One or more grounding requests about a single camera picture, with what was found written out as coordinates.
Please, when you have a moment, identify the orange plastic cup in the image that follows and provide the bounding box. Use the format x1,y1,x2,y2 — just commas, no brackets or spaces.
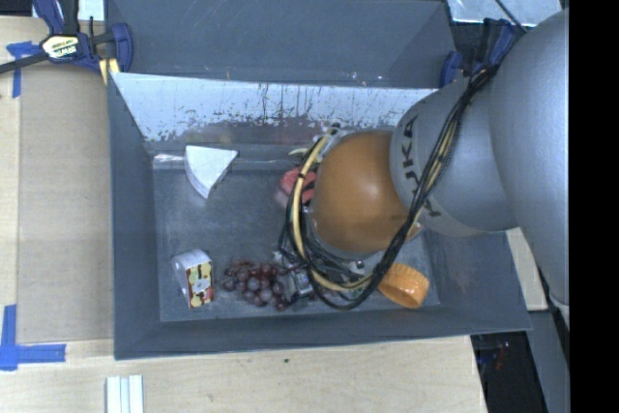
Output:
376,261,431,310

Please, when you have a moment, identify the grey metal bin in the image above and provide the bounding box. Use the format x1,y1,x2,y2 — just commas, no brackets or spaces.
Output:
103,0,534,361

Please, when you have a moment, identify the small white juice box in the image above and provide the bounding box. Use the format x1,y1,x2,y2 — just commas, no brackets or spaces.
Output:
169,249,216,310

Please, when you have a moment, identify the red and pink toy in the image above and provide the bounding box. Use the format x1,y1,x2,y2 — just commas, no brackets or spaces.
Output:
274,167,318,210

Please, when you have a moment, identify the purple grape bunch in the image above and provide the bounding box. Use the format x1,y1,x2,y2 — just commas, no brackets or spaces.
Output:
221,258,292,312

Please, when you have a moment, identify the white wedge block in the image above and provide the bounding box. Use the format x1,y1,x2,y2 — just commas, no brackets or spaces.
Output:
184,144,240,201

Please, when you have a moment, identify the pale wood flat board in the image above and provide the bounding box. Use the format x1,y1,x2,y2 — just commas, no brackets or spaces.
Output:
16,62,116,345

